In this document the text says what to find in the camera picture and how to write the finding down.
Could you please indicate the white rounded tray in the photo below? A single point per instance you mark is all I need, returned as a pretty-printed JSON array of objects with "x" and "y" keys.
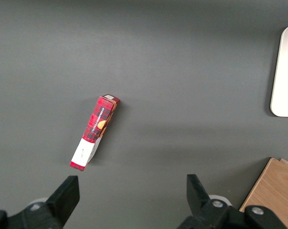
[{"x": 285, "y": 76}]

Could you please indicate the wooden board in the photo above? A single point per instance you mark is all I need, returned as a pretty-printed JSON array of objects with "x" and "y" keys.
[{"x": 274, "y": 188}]

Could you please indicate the red plaid shortbread box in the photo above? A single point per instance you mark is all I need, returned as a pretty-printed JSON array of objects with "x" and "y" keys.
[{"x": 95, "y": 132}]

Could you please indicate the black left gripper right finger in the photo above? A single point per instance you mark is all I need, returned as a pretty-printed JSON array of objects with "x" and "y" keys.
[{"x": 203, "y": 202}]

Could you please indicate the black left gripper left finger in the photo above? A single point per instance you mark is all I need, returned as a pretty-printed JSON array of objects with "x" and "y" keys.
[{"x": 62, "y": 199}]

